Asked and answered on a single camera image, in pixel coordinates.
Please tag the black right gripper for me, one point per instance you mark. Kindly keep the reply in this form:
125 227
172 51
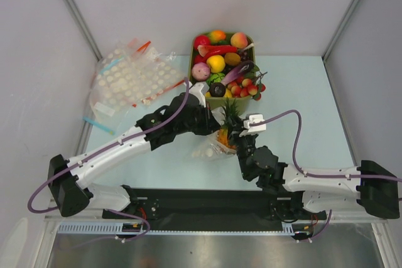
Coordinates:
239 136

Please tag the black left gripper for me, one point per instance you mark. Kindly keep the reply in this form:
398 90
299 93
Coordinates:
210 125

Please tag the toy pineapple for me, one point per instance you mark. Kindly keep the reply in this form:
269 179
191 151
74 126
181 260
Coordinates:
230 118

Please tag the clear dotted zip bag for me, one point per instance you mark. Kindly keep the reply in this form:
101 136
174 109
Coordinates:
209 149

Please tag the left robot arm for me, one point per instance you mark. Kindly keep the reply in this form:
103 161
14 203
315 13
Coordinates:
71 181

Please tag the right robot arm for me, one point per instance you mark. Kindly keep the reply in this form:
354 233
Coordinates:
368 186

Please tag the pile of dotted zip bags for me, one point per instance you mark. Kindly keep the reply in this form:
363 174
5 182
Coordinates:
129 75

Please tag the blue zip bag slider strip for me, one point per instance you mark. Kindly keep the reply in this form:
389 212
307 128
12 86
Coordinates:
99 125

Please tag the dark purple toy plum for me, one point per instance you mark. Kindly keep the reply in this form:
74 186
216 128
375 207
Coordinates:
217 89

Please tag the green plastic fruit bin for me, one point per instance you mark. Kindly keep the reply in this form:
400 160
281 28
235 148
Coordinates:
216 102

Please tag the pink toy onion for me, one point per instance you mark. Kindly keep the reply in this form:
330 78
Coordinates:
200 72

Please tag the toy lychee cluster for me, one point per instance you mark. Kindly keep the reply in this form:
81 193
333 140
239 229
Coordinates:
246 86

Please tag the yellow toy lemon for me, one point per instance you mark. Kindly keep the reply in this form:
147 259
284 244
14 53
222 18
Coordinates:
216 63

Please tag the brown toy kiwi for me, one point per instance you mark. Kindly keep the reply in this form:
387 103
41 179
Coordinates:
232 59

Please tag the toy watermelon slice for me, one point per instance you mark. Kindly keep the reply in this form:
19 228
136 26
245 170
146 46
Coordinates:
204 49

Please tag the red toy chili pepper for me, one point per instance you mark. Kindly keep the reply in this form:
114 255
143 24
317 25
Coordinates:
220 50

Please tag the purple toy eggplant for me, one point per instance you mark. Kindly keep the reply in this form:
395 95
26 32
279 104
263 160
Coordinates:
236 72

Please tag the toy purple grapes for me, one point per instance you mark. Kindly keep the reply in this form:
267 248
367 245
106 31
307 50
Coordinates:
244 55

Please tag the red toy apple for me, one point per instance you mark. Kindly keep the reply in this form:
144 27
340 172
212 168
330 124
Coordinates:
201 40

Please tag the orange toy mango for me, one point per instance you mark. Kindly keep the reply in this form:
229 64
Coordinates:
216 35

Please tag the toy peach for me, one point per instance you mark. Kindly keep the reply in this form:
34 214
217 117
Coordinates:
239 40

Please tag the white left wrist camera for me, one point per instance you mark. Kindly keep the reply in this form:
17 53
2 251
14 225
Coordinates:
199 90

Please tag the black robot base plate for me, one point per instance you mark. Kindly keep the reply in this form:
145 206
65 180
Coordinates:
224 209

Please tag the white cable duct strip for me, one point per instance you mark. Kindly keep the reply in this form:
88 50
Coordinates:
133 228

